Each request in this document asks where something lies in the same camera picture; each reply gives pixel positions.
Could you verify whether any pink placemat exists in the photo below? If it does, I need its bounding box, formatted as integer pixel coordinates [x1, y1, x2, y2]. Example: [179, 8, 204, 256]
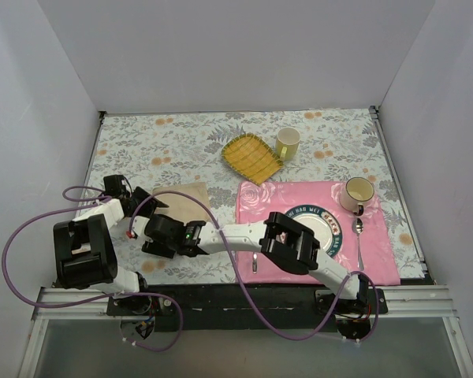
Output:
[236, 181, 400, 286]

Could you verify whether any yellow green mug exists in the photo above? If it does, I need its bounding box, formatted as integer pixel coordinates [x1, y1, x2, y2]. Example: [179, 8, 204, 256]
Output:
[275, 127, 300, 161]

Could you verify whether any yellow woven bamboo tray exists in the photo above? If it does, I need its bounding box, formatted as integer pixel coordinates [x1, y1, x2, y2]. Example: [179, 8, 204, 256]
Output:
[222, 133, 283, 186]

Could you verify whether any green rimmed white plate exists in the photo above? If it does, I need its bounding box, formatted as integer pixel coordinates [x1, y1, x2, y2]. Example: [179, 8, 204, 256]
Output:
[285, 205, 343, 258]

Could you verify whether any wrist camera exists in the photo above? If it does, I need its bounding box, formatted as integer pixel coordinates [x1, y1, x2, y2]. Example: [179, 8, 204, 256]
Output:
[103, 174, 131, 198]
[144, 214, 185, 244]

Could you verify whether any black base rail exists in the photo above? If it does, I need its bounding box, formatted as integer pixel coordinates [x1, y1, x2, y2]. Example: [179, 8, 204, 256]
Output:
[106, 283, 388, 332]

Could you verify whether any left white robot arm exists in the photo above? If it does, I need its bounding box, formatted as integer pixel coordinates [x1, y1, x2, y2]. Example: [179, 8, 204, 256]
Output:
[53, 187, 153, 315]

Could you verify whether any silver fork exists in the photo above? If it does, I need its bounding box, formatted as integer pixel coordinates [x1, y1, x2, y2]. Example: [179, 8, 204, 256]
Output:
[251, 253, 259, 274]

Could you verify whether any beige cloth napkin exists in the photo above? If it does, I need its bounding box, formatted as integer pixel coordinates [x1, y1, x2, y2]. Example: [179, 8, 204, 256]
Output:
[153, 182, 210, 224]

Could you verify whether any aluminium frame rail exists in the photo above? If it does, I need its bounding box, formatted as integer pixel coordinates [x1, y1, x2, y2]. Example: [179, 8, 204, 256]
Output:
[32, 285, 458, 320]

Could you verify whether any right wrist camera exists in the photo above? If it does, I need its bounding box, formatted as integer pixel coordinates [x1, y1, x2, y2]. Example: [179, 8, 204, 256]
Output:
[144, 214, 185, 244]

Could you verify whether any floral tablecloth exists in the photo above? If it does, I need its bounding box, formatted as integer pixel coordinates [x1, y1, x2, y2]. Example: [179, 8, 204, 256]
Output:
[88, 109, 426, 284]

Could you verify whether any pink mug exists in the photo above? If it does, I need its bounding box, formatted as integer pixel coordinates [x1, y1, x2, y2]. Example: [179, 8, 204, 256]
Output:
[339, 177, 374, 217]

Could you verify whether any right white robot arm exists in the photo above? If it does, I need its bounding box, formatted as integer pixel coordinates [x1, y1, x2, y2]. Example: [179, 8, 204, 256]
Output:
[130, 212, 370, 313]

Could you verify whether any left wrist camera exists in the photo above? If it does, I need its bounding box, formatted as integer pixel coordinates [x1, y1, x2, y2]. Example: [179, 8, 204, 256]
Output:
[103, 174, 131, 198]

